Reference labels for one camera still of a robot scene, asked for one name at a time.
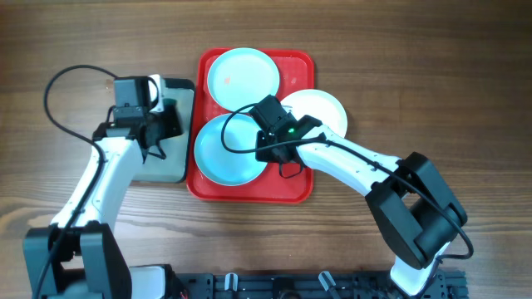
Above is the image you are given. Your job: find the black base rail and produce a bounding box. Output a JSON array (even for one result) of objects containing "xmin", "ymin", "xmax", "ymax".
[{"xmin": 174, "ymin": 269, "xmax": 470, "ymax": 299}]

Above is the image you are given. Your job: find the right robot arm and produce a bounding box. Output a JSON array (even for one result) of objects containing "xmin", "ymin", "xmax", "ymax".
[{"xmin": 254, "ymin": 114, "xmax": 474, "ymax": 297}]

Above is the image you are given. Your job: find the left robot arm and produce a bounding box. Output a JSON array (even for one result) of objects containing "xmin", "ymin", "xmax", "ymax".
[{"xmin": 23, "ymin": 105, "xmax": 187, "ymax": 298}]

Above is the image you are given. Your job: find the red plastic tray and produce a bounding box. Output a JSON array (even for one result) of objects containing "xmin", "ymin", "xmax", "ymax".
[{"xmin": 186, "ymin": 47, "xmax": 315, "ymax": 204}]

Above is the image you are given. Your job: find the black water tray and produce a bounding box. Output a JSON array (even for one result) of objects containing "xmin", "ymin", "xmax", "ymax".
[{"xmin": 113, "ymin": 75, "xmax": 195, "ymax": 183}]

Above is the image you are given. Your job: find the left black cable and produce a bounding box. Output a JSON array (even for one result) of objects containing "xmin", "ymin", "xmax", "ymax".
[{"xmin": 32, "ymin": 64, "xmax": 167, "ymax": 299}]

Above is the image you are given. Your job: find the light blue plate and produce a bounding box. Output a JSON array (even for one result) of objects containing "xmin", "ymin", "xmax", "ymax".
[
  {"xmin": 206, "ymin": 47, "xmax": 280, "ymax": 111},
  {"xmin": 194, "ymin": 114, "xmax": 267, "ymax": 186}
]

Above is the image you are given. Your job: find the white plate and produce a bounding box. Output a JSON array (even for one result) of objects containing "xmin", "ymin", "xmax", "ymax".
[{"xmin": 281, "ymin": 89, "xmax": 348, "ymax": 137}]

